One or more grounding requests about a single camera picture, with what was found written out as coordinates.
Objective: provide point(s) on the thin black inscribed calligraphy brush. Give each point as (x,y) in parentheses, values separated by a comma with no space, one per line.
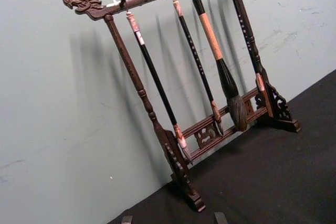
(245,32)
(195,56)

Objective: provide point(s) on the thin plain black calligraphy brush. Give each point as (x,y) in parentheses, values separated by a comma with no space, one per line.
(155,74)

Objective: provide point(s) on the black table cloth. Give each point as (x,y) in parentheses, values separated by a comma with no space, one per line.
(262,176)

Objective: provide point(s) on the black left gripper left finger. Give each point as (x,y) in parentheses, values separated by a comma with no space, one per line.
(127,220)

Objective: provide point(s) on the dark carved wooden brush rack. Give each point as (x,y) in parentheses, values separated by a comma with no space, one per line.
(126,58)

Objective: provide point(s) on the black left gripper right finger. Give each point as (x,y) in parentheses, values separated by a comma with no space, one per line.
(221,218)

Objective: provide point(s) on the small white tag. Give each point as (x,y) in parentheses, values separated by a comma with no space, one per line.
(113,2)

